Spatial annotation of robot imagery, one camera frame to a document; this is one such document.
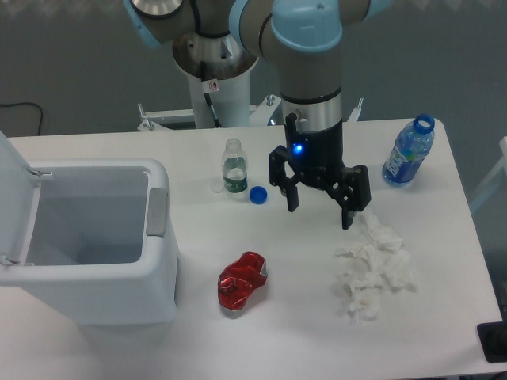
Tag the white trash bin lid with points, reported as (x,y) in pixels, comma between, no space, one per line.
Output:
(20,197)

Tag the white furniture at right edge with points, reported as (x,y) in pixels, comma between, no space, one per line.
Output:
(491,182)

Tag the blue bottle cap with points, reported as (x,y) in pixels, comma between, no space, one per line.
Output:
(258,195)

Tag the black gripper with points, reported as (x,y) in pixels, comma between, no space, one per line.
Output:
(315,159)

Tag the white trash bin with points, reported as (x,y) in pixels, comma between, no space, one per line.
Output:
(103,250)

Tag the blue plastic bottle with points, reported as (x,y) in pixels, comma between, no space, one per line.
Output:
(411,147)

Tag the white bottle cap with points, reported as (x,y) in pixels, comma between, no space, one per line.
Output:
(216,187)

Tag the black device at table edge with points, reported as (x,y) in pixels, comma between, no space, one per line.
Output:
(492,336)

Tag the crushed red can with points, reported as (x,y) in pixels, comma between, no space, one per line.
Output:
(239,280)

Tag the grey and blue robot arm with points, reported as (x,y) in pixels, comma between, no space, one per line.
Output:
(302,25)

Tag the clear plastic bottle green label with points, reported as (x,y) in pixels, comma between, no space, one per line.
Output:
(234,168)

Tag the crumpled white tissue paper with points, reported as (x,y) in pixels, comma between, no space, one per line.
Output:
(378,260)

